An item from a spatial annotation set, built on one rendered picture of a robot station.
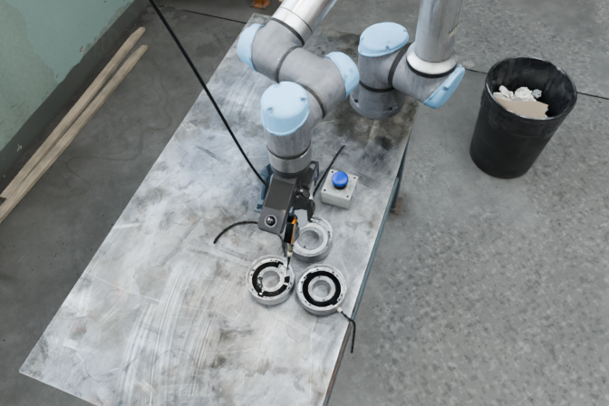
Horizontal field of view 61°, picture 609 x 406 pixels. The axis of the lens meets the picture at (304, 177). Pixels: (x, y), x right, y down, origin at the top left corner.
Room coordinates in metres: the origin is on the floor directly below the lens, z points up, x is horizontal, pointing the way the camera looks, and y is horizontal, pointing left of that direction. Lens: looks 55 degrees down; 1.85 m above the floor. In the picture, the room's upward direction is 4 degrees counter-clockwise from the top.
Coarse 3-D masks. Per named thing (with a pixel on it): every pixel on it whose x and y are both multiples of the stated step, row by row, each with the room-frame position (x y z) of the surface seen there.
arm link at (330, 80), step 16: (288, 64) 0.65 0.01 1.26; (304, 64) 0.64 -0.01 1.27; (320, 64) 0.64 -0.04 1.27; (336, 64) 0.63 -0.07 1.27; (352, 64) 0.64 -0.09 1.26; (288, 80) 0.63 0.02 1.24; (304, 80) 0.60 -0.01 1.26; (320, 80) 0.60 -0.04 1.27; (336, 80) 0.61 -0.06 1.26; (352, 80) 0.62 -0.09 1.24; (320, 96) 0.57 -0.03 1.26; (336, 96) 0.59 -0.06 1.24
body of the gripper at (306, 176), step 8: (312, 160) 0.59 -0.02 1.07; (272, 168) 0.54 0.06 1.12; (304, 168) 0.53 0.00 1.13; (280, 176) 0.52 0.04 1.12; (288, 176) 0.52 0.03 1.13; (296, 176) 0.52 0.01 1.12; (304, 176) 0.55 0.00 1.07; (312, 176) 0.55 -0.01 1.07; (304, 184) 0.53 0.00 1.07; (296, 192) 0.52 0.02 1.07; (304, 192) 0.52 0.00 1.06; (296, 200) 0.52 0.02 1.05; (304, 200) 0.51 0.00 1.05
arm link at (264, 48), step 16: (288, 0) 0.77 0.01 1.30; (304, 0) 0.76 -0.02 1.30; (320, 0) 0.76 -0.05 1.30; (336, 0) 0.79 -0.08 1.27; (272, 16) 0.76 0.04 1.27; (288, 16) 0.74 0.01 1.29; (304, 16) 0.74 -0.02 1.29; (320, 16) 0.75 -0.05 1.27; (256, 32) 0.73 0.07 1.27; (272, 32) 0.72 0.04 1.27; (288, 32) 0.71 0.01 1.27; (304, 32) 0.72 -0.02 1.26; (240, 48) 0.72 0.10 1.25; (256, 48) 0.70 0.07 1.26; (272, 48) 0.69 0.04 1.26; (288, 48) 0.68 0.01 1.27; (256, 64) 0.68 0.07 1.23; (272, 64) 0.66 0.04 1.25; (272, 80) 0.67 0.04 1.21
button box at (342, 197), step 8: (328, 176) 0.71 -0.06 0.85; (352, 176) 0.70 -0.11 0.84; (328, 184) 0.69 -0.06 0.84; (352, 184) 0.68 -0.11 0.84; (328, 192) 0.66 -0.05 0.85; (336, 192) 0.66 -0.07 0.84; (344, 192) 0.66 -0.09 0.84; (352, 192) 0.66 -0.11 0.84; (328, 200) 0.66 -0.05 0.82; (336, 200) 0.65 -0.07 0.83; (344, 200) 0.64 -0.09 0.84; (352, 200) 0.66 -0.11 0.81
